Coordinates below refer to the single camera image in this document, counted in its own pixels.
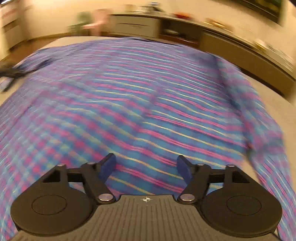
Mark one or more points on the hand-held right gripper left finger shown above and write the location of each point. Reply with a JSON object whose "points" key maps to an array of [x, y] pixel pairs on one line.
{"points": [[108, 165]]}

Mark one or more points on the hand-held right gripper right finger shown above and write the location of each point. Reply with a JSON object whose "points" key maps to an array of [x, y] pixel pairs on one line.
{"points": [[183, 168]]}

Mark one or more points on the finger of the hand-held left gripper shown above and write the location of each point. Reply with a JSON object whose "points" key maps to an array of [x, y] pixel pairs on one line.
{"points": [[13, 71], [5, 84]]}

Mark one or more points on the blue plaid shirt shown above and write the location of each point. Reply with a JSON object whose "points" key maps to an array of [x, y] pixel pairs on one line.
{"points": [[143, 104]]}

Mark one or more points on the green plastic child chair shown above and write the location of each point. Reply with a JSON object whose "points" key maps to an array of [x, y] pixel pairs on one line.
{"points": [[81, 23]]}

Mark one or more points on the pink plastic child chair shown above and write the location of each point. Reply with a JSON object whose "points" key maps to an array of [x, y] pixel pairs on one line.
{"points": [[98, 22]]}

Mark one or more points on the long grey tv cabinet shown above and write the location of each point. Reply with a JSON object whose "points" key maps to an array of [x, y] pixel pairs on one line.
{"points": [[231, 44]]}

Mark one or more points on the red plate of fruit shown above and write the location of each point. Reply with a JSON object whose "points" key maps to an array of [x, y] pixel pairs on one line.
{"points": [[182, 15]]}

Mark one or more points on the dark framed wall painting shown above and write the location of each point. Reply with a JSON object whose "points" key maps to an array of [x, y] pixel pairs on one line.
{"points": [[266, 9]]}

